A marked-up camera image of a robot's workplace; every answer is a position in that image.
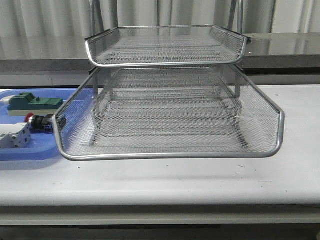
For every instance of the blue plastic tray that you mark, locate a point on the blue plastic tray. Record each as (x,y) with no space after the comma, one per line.
(68,123)

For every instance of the silver mesh tray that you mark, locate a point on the silver mesh tray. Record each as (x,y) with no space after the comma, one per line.
(258,134)
(140,118)
(175,45)

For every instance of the red emergency stop button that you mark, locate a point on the red emergency stop button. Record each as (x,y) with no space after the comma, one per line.
(39,123)

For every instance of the green and beige switch block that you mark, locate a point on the green and beige switch block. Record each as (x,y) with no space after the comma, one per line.
(25,103)

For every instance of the silver metal rack frame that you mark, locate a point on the silver metal rack frame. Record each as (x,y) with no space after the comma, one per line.
(235,24)

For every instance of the dark grey stone counter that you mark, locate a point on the dark grey stone counter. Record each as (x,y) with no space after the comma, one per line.
(268,53)

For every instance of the white circuit breaker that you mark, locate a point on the white circuit breaker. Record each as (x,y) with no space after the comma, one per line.
(13,136)

